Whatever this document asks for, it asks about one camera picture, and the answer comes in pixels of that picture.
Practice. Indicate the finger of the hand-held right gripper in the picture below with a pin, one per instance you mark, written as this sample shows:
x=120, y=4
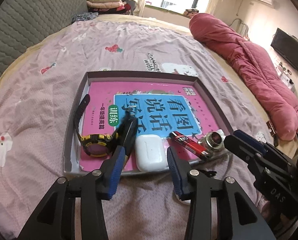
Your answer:
x=248, y=138
x=241, y=148

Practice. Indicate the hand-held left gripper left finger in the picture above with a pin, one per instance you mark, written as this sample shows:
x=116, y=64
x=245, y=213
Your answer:
x=115, y=177

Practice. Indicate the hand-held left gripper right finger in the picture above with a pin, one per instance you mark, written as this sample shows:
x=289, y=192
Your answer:
x=176, y=177

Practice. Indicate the white pill bottle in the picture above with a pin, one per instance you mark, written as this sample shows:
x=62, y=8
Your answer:
x=220, y=132

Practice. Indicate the glass jar with gold rim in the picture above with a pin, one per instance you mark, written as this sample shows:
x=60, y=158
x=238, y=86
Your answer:
x=213, y=140

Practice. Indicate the white earbuds case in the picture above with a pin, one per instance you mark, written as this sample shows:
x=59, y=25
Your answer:
x=150, y=152

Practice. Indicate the red lighter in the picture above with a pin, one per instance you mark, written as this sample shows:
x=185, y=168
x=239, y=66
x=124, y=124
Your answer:
x=188, y=142

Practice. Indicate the black and yellow digital watch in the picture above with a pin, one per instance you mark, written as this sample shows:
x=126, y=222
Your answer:
x=96, y=145

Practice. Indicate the shallow brown cardboard box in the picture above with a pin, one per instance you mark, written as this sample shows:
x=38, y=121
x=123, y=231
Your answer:
x=139, y=77

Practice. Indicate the white ribbed bottle cap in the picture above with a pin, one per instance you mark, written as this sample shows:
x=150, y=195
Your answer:
x=185, y=201

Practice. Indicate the small black clip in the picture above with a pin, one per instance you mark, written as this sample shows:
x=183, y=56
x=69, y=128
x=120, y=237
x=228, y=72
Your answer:
x=208, y=173

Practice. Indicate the red quilted blanket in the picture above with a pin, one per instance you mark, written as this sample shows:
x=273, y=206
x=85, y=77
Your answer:
x=258, y=72

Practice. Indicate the pink and blue book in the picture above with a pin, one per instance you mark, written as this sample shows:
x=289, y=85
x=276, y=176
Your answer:
x=163, y=110

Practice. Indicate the white cluttered shelf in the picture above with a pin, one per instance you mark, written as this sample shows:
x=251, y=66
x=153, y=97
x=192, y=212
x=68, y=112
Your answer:
x=286, y=76

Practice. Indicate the black television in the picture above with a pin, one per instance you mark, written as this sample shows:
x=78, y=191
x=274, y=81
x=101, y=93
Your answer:
x=288, y=48

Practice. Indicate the pink printed bed sheet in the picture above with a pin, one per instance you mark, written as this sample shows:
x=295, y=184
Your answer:
x=39, y=105

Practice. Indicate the reddish cloth on windowsill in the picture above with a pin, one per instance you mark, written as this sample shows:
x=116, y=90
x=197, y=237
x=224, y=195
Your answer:
x=191, y=13

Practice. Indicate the dark patterned cloth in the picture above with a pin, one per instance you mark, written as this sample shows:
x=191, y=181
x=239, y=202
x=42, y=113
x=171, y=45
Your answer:
x=85, y=17

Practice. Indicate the pile of dark clothes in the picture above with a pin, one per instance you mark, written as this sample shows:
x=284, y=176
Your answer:
x=127, y=7

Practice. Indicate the pink folded blanket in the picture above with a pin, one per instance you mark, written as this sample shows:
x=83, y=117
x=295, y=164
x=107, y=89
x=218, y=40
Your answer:
x=106, y=4

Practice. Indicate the gray quilted headboard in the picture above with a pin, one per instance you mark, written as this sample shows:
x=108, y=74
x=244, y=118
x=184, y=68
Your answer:
x=26, y=22

